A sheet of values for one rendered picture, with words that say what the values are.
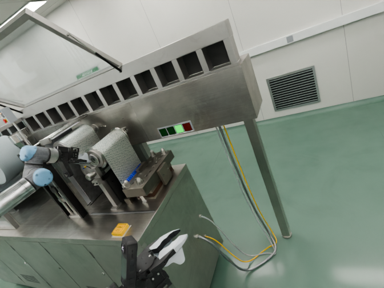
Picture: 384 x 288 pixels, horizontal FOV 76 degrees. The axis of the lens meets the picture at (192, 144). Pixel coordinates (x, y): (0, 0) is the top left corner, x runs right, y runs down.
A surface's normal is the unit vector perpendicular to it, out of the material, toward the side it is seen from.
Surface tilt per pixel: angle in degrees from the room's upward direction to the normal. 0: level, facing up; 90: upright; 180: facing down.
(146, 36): 90
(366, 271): 0
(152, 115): 90
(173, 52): 90
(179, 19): 90
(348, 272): 0
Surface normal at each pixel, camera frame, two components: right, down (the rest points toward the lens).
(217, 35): -0.34, 0.52
